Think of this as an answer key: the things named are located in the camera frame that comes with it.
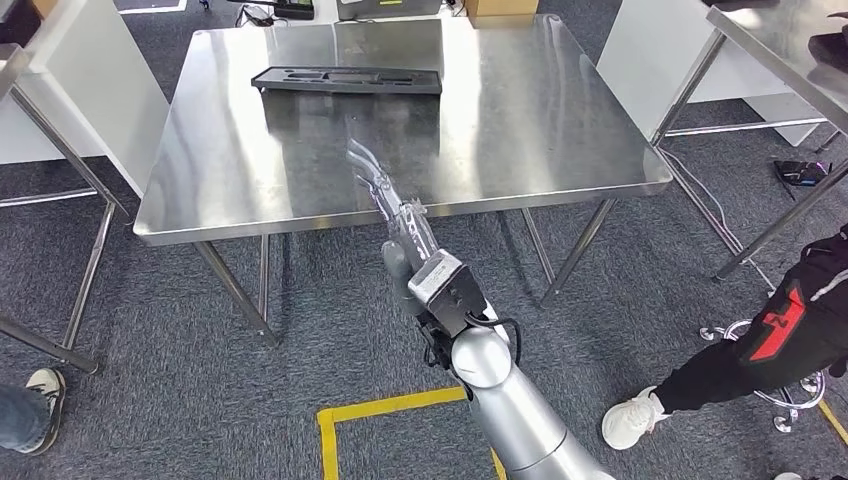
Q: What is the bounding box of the chrome stool with black seat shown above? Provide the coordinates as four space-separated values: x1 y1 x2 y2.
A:
698 321 829 435

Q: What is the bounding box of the black plastic frame part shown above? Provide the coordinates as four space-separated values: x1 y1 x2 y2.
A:
251 64 443 96

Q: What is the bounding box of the white cabinet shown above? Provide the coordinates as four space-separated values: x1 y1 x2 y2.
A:
0 0 170 199

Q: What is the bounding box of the stainless steel workbench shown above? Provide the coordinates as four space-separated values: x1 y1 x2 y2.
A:
132 13 674 347

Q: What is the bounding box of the black item on table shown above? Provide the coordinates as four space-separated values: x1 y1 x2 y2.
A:
808 13 848 75

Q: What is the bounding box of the white desk panel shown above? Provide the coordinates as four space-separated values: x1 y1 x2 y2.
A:
596 0 829 148

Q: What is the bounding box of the yellow floor tape outline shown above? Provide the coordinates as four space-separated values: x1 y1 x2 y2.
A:
818 399 848 446
316 386 508 480

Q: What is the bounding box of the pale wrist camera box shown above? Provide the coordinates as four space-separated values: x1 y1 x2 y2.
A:
407 249 465 307

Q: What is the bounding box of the stainless steel table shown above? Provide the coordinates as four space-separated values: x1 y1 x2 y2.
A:
652 0 848 284
0 42 130 376

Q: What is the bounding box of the white floor cable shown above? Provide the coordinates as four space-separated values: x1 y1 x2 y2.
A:
659 148 778 294

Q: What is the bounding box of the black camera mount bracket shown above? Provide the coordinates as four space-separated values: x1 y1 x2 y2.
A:
429 264 490 339

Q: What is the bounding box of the person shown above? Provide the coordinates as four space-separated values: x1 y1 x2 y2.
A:
601 225 848 480
0 367 68 457

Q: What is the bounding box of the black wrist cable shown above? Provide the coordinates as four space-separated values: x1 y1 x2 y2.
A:
463 316 525 367

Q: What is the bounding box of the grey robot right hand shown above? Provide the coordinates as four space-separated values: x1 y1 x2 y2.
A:
344 137 442 318

